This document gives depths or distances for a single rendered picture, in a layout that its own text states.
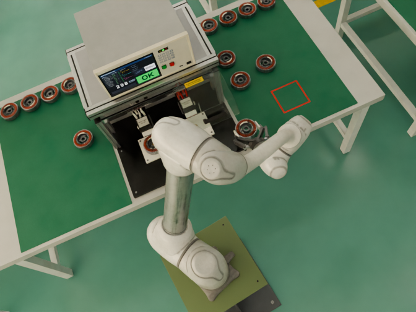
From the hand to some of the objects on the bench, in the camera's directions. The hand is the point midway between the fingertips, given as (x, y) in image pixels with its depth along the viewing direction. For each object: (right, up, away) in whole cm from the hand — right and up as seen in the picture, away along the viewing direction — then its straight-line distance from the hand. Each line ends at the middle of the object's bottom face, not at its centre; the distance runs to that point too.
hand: (246, 129), depth 200 cm
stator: (+13, +38, +24) cm, 47 cm away
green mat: (+14, +40, +25) cm, 49 cm away
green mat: (-104, -12, +19) cm, 107 cm away
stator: (-1, +28, +21) cm, 35 cm away
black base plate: (-37, -3, +13) cm, 39 cm away
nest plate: (-48, -9, +10) cm, 50 cm away
